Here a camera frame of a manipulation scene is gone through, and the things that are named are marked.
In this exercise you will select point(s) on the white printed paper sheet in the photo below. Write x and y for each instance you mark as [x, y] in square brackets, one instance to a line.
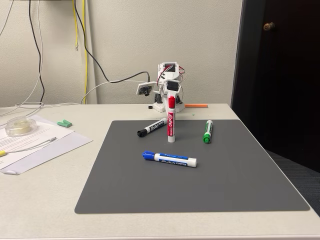
[47, 130]

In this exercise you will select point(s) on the brass door knob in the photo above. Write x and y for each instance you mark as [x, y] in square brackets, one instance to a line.
[269, 26]

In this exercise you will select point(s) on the white gripper camera box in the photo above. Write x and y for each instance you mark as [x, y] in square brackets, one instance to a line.
[145, 88]

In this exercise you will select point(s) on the orange bar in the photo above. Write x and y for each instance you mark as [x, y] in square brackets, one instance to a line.
[196, 105]

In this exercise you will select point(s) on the green Expo marker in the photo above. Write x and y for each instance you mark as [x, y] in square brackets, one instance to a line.
[208, 130]

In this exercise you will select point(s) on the grey mat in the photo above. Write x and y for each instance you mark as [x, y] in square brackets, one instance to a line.
[175, 190]

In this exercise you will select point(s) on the green eraser caps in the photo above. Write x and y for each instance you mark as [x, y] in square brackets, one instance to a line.
[64, 123]

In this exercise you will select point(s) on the red Expo marker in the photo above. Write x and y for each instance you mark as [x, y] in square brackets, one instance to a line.
[171, 125]

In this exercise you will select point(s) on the black Expo marker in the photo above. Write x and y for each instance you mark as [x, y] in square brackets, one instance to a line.
[153, 127]

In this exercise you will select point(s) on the clear tape dispenser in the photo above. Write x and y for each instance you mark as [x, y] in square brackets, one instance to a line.
[21, 126]

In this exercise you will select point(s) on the blue Expo marker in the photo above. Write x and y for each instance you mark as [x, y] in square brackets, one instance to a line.
[175, 160]

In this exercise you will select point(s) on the dark door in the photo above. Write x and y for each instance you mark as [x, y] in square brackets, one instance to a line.
[287, 87]

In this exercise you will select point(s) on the white blank paper sheet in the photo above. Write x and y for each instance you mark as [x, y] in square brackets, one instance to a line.
[62, 147]

